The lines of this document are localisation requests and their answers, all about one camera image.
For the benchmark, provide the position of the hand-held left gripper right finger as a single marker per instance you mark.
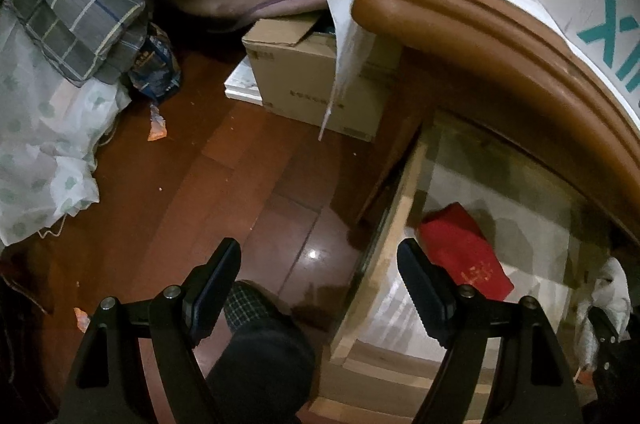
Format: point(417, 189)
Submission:
point(425, 294)

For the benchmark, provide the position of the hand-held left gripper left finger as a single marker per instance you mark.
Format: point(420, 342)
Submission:
point(210, 299)

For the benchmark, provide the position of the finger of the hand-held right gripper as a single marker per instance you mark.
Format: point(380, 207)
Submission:
point(607, 326)

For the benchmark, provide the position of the white grey floral underwear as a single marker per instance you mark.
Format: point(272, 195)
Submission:
point(607, 289)

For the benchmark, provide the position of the light wood drawer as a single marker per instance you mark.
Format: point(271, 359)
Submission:
point(380, 284)

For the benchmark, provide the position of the red underwear gold print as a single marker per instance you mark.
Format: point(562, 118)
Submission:
point(460, 249)

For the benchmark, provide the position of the plaid slipper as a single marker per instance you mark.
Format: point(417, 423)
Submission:
point(250, 304)

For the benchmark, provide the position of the person's leg dark trousers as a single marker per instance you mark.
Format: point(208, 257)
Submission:
point(265, 374)

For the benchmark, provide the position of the orange wrapper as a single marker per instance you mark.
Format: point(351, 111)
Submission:
point(156, 129)
point(82, 319)

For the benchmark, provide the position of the white flat box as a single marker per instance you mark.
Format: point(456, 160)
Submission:
point(242, 84)

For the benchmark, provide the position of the blue snack bag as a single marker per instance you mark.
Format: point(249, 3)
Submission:
point(155, 69)

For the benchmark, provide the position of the white dotted bed sheet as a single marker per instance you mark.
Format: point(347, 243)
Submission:
point(40, 129)

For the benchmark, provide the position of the brown cardboard box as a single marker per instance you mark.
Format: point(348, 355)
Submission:
point(300, 74)

